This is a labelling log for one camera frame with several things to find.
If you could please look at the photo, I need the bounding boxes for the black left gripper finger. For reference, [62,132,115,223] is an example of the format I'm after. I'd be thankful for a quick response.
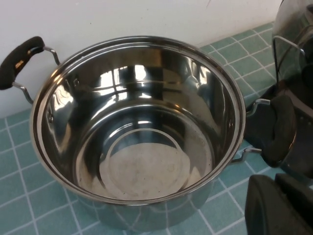
[245,173,313,235]

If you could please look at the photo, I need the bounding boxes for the steel pot lid black knob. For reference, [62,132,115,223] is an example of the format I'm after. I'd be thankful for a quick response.
[270,0,313,178]

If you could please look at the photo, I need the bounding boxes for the stainless steel pot black handles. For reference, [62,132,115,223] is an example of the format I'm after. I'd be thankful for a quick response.
[0,36,298,235]

